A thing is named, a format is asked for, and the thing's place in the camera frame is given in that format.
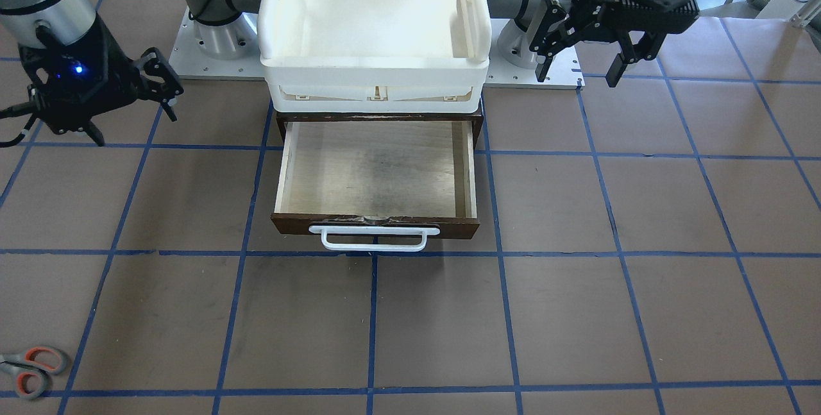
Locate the grey orange scissors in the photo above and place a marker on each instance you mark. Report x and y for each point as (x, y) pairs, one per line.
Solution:
(31, 376)

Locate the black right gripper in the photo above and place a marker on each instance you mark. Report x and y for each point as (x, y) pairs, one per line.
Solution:
(110, 79)

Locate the white plastic tray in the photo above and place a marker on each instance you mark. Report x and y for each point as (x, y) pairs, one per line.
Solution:
(375, 56)

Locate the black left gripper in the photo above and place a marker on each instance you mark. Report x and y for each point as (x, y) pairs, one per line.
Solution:
(573, 19)

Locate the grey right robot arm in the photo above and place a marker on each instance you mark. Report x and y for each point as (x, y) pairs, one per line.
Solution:
(70, 20)

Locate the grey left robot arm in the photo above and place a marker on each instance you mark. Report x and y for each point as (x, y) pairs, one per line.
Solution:
(520, 13)

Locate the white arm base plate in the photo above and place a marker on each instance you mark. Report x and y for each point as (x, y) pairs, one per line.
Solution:
(507, 70)
(225, 53)

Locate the light wooden drawer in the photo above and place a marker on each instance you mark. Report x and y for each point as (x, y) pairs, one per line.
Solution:
(380, 174)

